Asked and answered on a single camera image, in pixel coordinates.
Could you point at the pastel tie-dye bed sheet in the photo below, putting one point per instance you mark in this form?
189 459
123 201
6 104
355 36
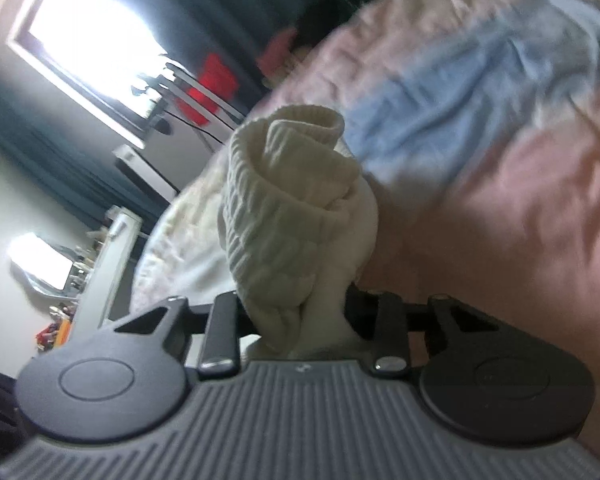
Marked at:
505 185

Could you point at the window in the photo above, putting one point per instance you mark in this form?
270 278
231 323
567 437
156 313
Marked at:
90 40

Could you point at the white vanity desk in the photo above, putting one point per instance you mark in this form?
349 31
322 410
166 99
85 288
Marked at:
112 265

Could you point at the dark blue curtain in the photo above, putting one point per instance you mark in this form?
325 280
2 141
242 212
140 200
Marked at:
240 10

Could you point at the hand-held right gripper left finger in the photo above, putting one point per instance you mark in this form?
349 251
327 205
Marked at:
222 320

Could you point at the grey-blue curtain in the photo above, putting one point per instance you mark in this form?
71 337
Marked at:
40 175

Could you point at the wavy lit vanity mirror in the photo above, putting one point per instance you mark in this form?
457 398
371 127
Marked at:
42 262

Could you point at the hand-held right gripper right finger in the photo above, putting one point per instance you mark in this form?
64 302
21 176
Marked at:
391 320

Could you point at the white pants with black stripe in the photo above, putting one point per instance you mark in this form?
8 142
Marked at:
280 220

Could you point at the pink cloth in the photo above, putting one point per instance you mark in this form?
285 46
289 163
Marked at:
277 52

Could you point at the row of cosmetic bottles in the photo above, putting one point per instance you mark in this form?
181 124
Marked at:
72 280

